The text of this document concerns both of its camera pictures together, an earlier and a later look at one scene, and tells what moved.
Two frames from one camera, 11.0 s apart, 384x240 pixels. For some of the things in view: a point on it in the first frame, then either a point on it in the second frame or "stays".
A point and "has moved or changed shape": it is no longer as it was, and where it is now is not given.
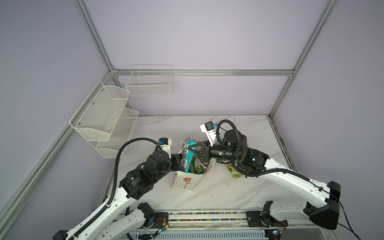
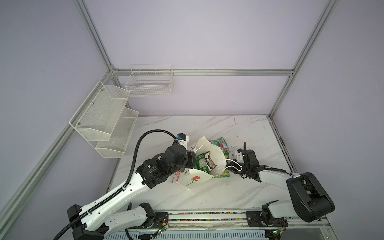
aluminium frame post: [91, 27] stays
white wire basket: [148, 80] stays
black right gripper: [203, 151] -> [234, 167]
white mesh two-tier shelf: [103, 120] stays
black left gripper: [176, 159] -> [190, 155]
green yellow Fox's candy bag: [235, 173] has moved or changed shape
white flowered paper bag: [189, 181] has moved or changed shape
